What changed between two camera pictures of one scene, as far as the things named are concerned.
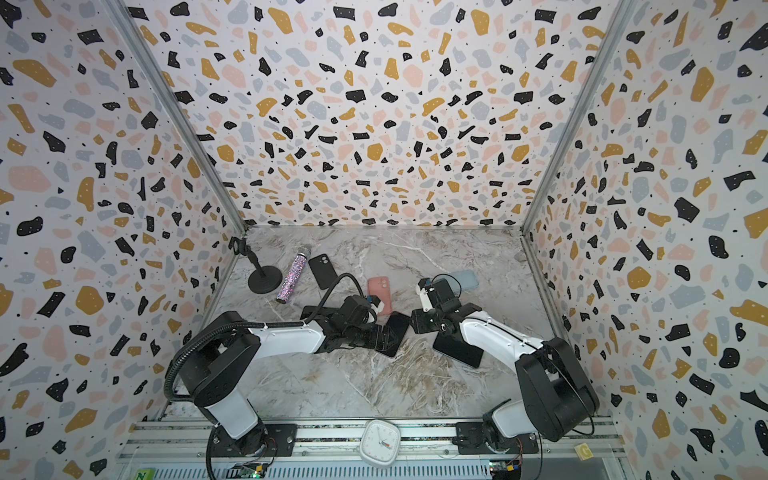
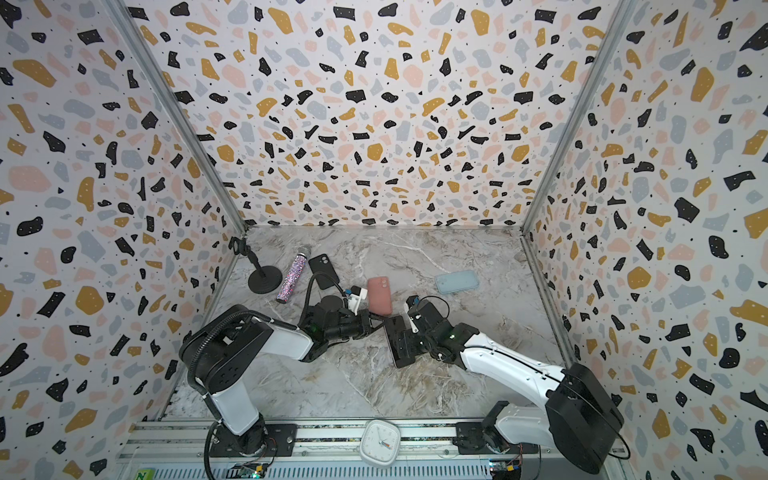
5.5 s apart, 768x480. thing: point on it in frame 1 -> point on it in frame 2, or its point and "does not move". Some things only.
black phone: [380, 286] does not move
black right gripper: [424, 320] -> [405, 339]
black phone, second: [322, 270] does not move
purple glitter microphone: [293, 273] does not move
